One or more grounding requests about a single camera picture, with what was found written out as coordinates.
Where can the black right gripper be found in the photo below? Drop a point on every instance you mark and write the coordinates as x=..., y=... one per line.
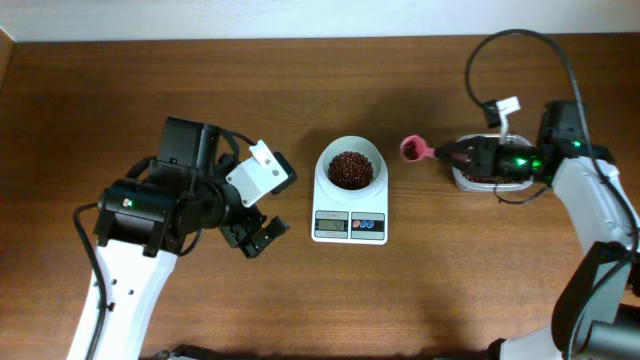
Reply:
x=481, y=156

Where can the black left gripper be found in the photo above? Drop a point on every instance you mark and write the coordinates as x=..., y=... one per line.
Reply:
x=239, y=236

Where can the pink measuring scoop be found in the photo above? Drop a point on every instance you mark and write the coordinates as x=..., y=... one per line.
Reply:
x=414, y=148

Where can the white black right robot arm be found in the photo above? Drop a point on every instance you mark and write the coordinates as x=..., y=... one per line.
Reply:
x=589, y=320

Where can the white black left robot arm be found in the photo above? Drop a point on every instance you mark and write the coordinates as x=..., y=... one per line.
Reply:
x=197, y=181

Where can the white digital kitchen scale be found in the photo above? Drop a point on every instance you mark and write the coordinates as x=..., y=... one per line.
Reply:
x=351, y=216

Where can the red adzuki beans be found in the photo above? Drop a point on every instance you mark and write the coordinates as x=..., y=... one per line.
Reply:
x=480, y=178

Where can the clear plastic container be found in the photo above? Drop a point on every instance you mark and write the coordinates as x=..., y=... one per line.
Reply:
x=468, y=184

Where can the red beans in bowl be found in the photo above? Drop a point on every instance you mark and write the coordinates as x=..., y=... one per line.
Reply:
x=350, y=171

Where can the white round bowl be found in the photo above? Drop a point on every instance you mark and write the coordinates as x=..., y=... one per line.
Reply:
x=355, y=144

